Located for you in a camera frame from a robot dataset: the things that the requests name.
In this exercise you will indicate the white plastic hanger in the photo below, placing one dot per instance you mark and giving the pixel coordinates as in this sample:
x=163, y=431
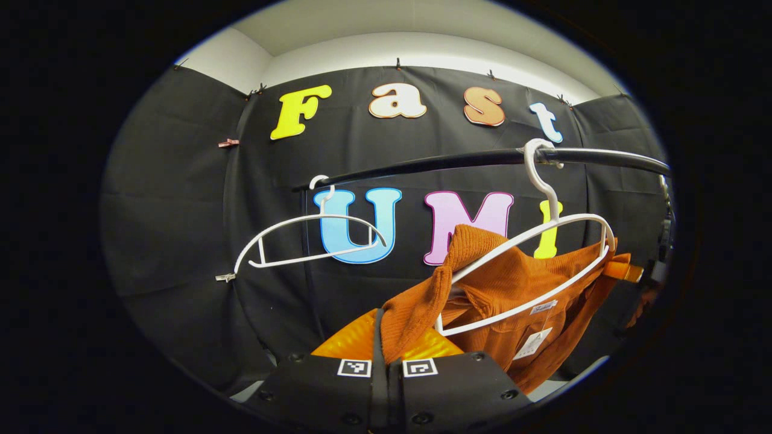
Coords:
x=301, y=220
x=543, y=184

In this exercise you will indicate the silver clip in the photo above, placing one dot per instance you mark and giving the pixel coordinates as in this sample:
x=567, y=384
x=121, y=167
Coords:
x=226, y=277

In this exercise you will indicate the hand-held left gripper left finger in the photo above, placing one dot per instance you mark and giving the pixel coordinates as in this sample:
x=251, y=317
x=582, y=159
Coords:
x=319, y=392

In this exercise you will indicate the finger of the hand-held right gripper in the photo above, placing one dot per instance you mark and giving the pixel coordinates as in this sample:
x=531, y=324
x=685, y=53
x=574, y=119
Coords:
x=624, y=268

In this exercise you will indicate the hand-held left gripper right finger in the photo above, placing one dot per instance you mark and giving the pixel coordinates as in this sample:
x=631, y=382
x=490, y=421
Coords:
x=452, y=389

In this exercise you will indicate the black clothes rack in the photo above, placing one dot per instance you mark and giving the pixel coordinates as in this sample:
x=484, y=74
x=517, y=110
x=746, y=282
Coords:
x=458, y=160

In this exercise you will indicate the pink clip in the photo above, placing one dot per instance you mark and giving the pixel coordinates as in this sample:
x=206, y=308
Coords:
x=228, y=143

